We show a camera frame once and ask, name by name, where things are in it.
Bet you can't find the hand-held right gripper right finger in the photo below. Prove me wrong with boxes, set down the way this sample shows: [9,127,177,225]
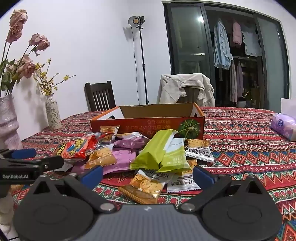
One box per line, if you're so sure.
[179,165,266,215]

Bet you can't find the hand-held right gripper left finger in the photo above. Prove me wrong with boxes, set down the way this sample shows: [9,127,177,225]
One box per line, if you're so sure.
[29,166,117,214]

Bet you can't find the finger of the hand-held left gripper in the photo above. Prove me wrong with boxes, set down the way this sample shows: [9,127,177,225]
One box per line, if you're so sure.
[0,148,37,160]
[35,156,64,173]

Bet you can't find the white and green snack packet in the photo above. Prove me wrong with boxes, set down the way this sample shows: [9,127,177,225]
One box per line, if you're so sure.
[159,138,192,173]

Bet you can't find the orange cracker packet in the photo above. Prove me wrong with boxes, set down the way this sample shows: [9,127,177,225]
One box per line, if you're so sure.
[118,169,174,204]

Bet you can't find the white and gold cracker packet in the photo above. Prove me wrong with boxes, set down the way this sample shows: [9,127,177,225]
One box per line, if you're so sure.
[114,132,148,141]

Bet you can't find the orange cardboard box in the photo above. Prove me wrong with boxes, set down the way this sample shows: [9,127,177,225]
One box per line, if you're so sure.
[90,103,205,141]

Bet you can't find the small cracker packet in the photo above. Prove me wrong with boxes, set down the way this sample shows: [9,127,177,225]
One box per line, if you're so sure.
[100,125,120,142]
[84,147,117,169]

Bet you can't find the red snack bag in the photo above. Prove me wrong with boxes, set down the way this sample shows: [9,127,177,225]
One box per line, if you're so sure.
[54,133,102,160]

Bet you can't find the large pink vase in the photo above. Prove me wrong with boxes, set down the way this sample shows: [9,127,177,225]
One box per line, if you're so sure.
[0,94,23,153]

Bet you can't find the spotted white vase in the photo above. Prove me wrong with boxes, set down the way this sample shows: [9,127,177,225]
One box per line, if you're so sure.
[45,94,62,130]

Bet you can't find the yellow flower branches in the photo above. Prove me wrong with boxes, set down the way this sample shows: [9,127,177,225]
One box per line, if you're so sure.
[32,58,77,96]

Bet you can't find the dark wooden chair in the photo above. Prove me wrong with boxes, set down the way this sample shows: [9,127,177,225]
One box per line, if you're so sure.
[84,81,116,112]

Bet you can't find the wooden chair under jacket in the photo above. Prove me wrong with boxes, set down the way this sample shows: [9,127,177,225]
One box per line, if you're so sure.
[179,88,201,103]

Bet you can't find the potted plant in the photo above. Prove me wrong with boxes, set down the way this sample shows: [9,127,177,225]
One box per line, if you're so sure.
[237,91,252,107]

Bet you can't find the pink flowers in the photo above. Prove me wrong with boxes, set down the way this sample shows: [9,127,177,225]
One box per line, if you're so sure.
[0,9,51,98]

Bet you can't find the beige jacket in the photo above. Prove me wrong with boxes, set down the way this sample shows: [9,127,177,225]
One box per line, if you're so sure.
[157,73,216,107]

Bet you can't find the purple tissue pack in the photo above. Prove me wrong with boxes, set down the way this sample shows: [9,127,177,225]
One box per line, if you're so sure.
[270,113,296,141]

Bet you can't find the beige hanging garment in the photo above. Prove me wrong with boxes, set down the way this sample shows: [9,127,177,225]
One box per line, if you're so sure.
[229,61,238,103]

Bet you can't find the mauve hanging garment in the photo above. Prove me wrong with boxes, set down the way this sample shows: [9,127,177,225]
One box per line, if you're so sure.
[236,61,244,98]

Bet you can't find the studio light on stand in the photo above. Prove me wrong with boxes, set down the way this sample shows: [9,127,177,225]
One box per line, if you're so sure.
[128,16,149,106]

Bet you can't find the light blue shirt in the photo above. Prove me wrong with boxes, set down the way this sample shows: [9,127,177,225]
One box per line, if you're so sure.
[213,19,233,70]

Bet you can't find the white garment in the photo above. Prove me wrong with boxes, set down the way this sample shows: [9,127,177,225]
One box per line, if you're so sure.
[242,24,263,57]

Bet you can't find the wardrobe with hanging clothes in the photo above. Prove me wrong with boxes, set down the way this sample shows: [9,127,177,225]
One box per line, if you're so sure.
[162,0,292,109]

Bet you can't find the pink garment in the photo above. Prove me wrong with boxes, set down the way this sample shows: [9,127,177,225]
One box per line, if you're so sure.
[232,20,242,48]

